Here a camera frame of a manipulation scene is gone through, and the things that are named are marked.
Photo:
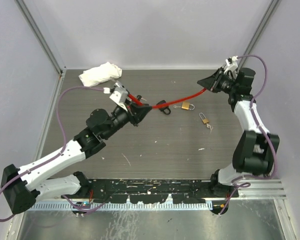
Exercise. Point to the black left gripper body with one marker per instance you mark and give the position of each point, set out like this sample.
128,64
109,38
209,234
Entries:
128,116

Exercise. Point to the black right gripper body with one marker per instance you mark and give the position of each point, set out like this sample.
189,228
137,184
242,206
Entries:
225,84

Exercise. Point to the black-headed key bunch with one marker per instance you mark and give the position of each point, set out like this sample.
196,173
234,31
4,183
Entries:
140,98

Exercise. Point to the red cable lock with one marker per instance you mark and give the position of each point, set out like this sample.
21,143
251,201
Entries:
139,103

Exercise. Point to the black padlock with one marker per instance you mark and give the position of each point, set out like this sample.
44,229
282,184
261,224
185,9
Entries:
164,109

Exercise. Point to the large brass padlock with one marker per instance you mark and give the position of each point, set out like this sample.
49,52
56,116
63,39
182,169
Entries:
187,106

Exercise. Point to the small brass padlock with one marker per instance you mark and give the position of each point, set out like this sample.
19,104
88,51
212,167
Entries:
203,118

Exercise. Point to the white cloth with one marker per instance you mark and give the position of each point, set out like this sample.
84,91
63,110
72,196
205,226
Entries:
100,74

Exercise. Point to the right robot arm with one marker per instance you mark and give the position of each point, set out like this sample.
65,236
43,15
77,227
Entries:
255,151

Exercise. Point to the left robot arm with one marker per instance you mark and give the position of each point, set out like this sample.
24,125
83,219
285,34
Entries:
24,186

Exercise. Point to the small silver keys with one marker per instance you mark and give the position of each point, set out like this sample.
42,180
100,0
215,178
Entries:
209,127

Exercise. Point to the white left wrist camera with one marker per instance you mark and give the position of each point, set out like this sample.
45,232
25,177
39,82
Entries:
119,95

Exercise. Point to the blue slotted cable duct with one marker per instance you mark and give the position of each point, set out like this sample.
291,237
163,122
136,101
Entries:
166,206

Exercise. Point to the aluminium frame rail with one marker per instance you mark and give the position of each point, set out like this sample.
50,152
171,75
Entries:
262,190

